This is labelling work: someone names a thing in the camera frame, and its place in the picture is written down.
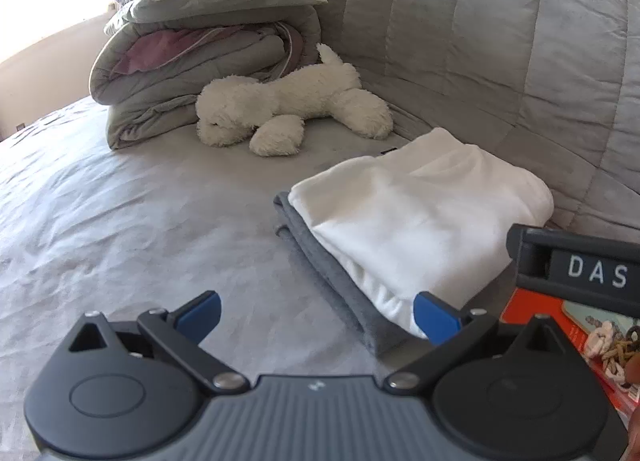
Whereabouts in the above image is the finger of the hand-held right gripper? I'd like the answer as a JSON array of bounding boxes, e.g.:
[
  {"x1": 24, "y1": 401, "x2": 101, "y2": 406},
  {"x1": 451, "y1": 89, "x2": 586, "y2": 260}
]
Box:
[{"x1": 506, "y1": 223, "x2": 640, "y2": 318}]

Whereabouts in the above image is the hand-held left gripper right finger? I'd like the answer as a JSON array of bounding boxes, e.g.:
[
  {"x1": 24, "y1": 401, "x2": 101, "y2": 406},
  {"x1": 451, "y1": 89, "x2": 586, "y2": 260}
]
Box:
[{"x1": 382, "y1": 291, "x2": 573, "y2": 395}]

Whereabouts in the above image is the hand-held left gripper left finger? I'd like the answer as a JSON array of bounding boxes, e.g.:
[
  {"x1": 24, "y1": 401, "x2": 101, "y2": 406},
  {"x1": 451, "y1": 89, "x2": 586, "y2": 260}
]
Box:
[{"x1": 67, "y1": 289, "x2": 252, "y2": 396}]

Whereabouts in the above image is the white shirt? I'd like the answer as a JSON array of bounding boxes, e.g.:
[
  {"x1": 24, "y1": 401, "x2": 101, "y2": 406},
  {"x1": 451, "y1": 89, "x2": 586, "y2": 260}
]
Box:
[{"x1": 287, "y1": 127, "x2": 555, "y2": 339}]

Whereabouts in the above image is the orange printed packet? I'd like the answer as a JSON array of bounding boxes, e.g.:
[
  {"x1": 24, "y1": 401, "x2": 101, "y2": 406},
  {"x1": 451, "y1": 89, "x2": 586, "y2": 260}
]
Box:
[{"x1": 497, "y1": 288, "x2": 640, "y2": 417}]

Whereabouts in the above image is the grey folded garment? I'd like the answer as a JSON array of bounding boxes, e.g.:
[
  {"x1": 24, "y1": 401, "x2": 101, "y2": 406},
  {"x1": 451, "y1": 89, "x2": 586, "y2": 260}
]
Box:
[{"x1": 272, "y1": 191, "x2": 431, "y2": 357}]

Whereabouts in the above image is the bed with grey sheet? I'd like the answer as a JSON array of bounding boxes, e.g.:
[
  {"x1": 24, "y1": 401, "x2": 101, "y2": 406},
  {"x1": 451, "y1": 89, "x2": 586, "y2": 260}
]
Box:
[{"x1": 0, "y1": 91, "x2": 640, "y2": 461}]

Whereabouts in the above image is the folded grey duvet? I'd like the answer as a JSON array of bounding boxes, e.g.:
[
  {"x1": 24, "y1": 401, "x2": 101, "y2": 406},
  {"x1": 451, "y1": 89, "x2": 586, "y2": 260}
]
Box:
[{"x1": 89, "y1": 16, "x2": 323, "y2": 150}]

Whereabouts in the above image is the white plush dog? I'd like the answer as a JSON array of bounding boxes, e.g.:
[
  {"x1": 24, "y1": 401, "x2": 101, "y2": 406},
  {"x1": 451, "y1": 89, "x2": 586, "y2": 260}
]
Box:
[{"x1": 195, "y1": 42, "x2": 395, "y2": 158}]

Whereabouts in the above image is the grey quilted headboard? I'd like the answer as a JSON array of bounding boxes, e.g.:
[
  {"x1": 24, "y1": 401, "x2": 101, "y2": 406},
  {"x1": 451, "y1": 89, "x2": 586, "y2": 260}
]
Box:
[{"x1": 280, "y1": 0, "x2": 640, "y2": 242}]

